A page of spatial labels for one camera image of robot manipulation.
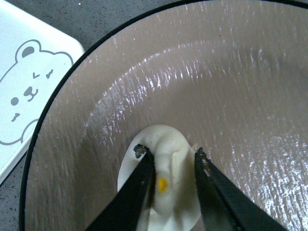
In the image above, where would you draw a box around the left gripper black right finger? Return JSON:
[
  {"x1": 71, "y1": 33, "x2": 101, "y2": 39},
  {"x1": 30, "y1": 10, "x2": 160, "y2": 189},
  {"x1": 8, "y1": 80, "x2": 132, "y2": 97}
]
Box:
[{"x1": 194, "y1": 147, "x2": 286, "y2": 231}]

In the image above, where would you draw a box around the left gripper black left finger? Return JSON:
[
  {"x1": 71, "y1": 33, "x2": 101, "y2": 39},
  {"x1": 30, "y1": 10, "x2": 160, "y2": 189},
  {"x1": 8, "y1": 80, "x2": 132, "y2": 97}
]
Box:
[{"x1": 86, "y1": 144, "x2": 155, "y2": 231}]

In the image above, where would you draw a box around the white steamed bun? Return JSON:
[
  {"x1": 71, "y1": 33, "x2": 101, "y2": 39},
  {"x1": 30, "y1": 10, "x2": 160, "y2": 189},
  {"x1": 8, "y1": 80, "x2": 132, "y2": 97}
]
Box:
[{"x1": 117, "y1": 125, "x2": 201, "y2": 231}]

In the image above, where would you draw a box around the beige plate with black rim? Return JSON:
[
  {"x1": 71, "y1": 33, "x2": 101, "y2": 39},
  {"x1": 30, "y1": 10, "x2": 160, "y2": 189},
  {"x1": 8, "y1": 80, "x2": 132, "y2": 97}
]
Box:
[{"x1": 20, "y1": 0, "x2": 308, "y2": 231}]

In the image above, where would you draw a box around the white bear-print tray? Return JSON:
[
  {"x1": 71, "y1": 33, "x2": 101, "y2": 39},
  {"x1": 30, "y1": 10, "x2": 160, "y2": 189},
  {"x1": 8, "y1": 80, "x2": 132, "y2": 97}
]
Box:
[{"x1": 0, "y1": 0, "x2": 84, "y2": 180}]

